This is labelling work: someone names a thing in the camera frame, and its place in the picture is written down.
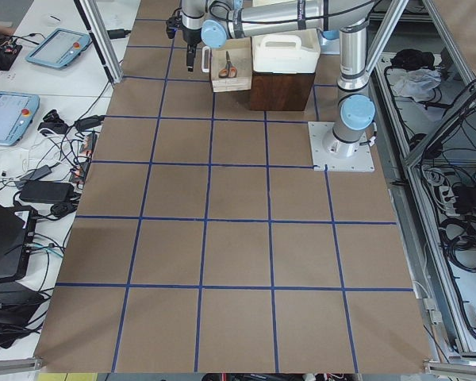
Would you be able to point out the white plastic tray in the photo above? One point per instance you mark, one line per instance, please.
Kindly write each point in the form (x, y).
(286, 53)

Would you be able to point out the blue teach pendant far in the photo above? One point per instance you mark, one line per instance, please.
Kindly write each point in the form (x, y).
(59, 49)

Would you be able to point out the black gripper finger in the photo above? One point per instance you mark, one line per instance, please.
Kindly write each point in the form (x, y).
(190, 57)

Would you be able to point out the white crumpled cloth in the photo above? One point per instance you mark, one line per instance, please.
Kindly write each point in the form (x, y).
(418, 85)

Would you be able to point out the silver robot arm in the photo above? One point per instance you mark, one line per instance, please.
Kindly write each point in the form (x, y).
(215, 22)

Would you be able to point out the aluminium frame post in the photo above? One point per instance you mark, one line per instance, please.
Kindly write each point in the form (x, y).
(95, 26)

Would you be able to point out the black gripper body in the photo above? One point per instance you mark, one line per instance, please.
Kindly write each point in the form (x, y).
(190, 36)

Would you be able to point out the blue teach pendant near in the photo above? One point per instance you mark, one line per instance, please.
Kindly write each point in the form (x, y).
(17, 111)

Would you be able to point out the black monitor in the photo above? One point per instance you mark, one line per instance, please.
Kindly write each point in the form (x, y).
(17, 227)

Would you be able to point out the blue teach pendant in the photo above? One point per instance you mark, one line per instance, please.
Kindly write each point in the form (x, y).
(59, 49)
(17, 111)

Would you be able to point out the dark brown wooden cabinet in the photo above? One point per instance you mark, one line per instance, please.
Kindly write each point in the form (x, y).
(280, 92)

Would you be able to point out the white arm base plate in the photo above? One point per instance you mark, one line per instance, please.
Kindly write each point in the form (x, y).
(330, 154)

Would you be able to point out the grey orange scissors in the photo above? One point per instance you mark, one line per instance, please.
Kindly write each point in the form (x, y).
(229, 71)

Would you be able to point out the black power adapter brick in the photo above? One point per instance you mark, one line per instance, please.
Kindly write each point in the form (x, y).
(46, 192)

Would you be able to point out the light wooden drawer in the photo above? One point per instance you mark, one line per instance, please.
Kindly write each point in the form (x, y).
(240, 53)

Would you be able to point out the white drawer handle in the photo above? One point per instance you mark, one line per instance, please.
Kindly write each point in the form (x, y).
(206, 59)

